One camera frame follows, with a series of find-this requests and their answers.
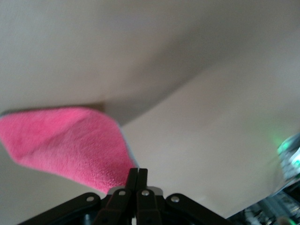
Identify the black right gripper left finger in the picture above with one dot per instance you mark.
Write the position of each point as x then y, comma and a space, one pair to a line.
119, 206

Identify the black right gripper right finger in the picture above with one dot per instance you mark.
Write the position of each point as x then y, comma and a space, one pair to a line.
147, 208

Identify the pink grey-backed microfibre cloth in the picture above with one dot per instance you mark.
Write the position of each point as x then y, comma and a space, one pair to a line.
70, 145

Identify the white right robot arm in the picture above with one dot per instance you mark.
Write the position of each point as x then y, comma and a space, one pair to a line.
290, 159

